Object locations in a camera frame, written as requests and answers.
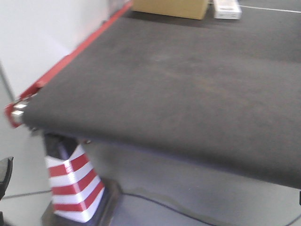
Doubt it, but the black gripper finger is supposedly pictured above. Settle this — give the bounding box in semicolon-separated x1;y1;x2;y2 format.
0;156;13;199

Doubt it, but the left red white traffic cone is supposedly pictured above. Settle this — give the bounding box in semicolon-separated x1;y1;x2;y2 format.
42;133;121;226

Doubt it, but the black floor cable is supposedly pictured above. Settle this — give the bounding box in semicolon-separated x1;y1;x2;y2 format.
119;192;301;226

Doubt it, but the red conveyor side rail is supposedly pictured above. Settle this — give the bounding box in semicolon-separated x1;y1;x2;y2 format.
4;0;132;128

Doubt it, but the long white carton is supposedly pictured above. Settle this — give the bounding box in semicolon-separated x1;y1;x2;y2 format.
213;0;242;20

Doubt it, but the dark grey conveyor belt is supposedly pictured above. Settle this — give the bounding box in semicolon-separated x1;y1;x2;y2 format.
23;8;301;188

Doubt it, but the brown cardboard box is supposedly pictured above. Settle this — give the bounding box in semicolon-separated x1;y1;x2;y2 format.
132;0;209;20

